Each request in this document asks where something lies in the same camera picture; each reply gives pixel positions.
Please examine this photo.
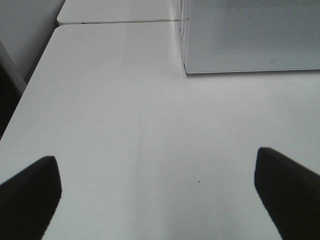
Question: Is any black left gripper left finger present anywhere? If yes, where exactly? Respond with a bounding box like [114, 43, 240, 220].
[0, 156, 62, 240]

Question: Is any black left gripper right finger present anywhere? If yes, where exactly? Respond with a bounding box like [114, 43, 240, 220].
[254, 147, 320, 240]

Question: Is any white microwave oven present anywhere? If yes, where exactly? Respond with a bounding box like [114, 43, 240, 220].
[177, 0, 320, 75]

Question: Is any white microwave door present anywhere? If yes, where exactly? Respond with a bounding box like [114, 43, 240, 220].
[184, 0, 320, 75]

